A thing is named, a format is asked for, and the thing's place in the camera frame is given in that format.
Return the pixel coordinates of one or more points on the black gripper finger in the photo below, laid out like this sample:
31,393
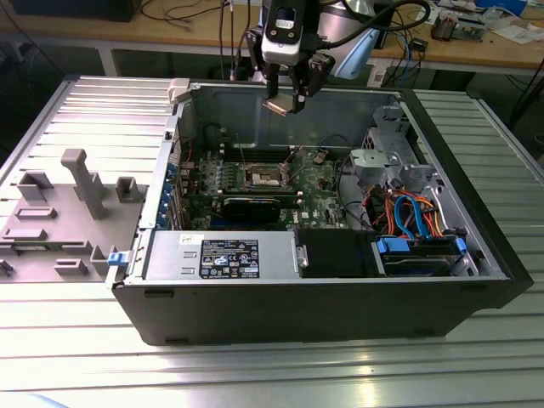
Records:
256,49
321,70

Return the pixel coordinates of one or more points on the silver CPU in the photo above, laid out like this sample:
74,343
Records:
280,104

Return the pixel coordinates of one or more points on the metal locking lever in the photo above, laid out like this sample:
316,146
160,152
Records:
293,155
242,155

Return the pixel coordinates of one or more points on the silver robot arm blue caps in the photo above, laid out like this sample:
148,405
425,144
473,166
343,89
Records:
357,55

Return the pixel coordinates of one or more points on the CPU socket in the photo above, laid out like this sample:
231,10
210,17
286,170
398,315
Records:
259,176

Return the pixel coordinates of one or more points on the black computer tower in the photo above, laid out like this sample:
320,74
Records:
387,21

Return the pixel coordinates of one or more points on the coin cell battery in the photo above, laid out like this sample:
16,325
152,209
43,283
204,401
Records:
319,158

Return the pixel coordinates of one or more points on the small black adapter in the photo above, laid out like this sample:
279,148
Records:
420,43

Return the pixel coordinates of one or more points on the green motherboard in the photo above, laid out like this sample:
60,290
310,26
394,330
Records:
314,200

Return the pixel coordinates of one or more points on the wooden workbench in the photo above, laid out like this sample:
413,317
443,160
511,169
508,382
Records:
127,30

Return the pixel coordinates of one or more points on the copper heat sink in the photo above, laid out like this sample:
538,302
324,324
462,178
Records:
444,27

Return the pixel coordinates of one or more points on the green RAM stick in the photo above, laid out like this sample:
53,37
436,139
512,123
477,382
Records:
255,192

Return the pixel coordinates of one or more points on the black graphics card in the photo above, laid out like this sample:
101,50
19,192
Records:
251,208

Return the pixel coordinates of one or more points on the grey metal box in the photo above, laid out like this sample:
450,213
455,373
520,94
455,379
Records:
472,30

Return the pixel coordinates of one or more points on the black fan shroud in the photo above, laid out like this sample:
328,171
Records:
331,255

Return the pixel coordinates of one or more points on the black box on desk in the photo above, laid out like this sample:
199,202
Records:
72,8

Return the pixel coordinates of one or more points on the blue box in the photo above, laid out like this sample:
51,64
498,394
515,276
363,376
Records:
501,4

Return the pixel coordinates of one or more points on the white papers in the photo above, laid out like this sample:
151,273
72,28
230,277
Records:
516,34

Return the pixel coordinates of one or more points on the hard disk in blue carrier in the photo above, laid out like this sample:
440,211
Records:
416,265

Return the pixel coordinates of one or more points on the silver power supply unit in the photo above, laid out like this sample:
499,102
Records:
170,255

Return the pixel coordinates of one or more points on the black PC case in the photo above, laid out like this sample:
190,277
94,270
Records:
255,310

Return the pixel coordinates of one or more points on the blue case latch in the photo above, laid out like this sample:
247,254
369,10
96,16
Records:
117,258

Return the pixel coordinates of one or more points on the grey parts rack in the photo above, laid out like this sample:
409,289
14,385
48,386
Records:
55,238

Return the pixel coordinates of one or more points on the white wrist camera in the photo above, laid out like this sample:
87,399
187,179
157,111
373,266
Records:
282,42

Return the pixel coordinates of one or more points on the grey drive bay bracket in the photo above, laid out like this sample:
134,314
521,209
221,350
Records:
389,123

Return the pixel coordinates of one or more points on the silver metal bracket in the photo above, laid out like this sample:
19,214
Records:
372,163

